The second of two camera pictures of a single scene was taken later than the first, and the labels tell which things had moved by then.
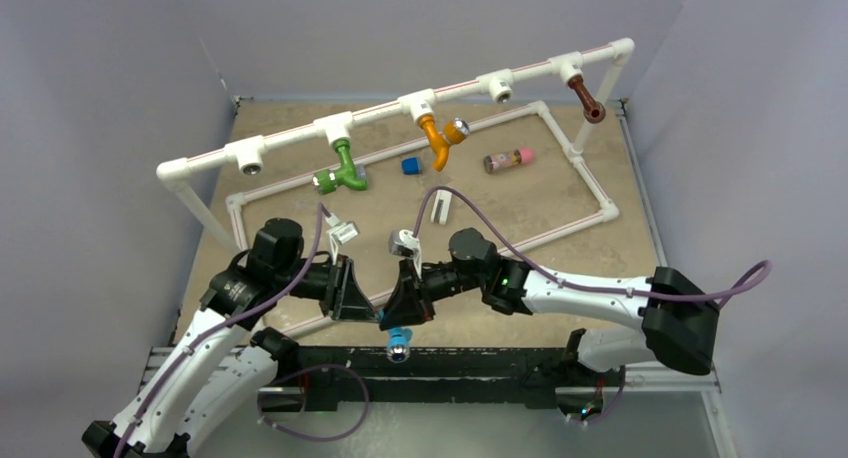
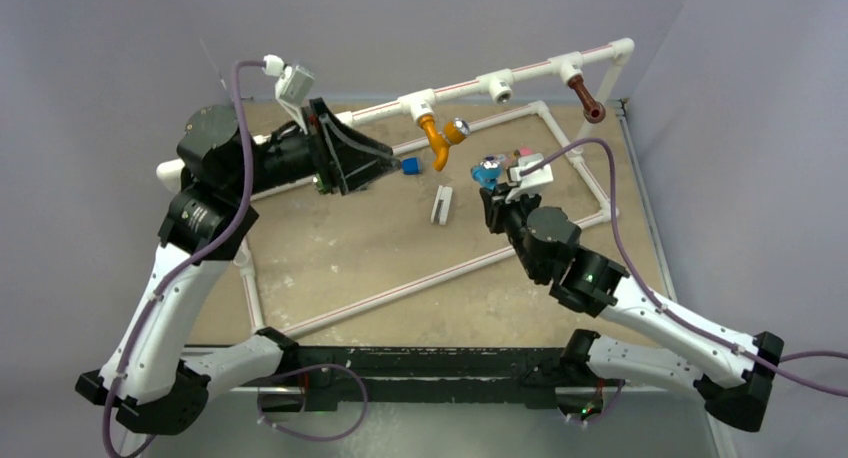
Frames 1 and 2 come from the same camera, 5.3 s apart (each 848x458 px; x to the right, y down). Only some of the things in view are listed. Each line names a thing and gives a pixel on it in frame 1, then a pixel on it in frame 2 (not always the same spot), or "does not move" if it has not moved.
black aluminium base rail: [335, 376] does not move
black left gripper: [342, 298] to [342, 156]
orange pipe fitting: [451, 133] does not move
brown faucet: [594, 112] does not move
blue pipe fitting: [398, 344] to [488, 172]
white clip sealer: [440, 211] does not move
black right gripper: [408, 306] to [496, 207]
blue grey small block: [411, 165] does not move
